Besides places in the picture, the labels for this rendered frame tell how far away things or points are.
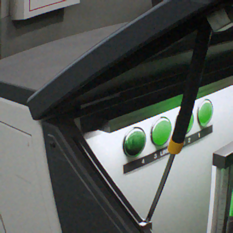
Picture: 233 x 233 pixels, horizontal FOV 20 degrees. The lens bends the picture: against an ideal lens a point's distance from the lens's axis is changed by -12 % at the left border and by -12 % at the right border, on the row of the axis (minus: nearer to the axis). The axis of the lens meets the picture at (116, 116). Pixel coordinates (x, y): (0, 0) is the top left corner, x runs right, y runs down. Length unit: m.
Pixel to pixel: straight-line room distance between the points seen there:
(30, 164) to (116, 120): 0.17
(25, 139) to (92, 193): 0.17
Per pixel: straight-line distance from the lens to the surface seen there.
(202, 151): 1.30
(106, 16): 6.24
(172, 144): 0.89
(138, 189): 1.19
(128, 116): 1.09
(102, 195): 1.01
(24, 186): 1.20
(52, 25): 5.78
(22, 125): 1.13
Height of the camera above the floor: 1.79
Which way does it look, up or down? 19 degrees down
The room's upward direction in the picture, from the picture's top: 5 degrees counter-clockwise
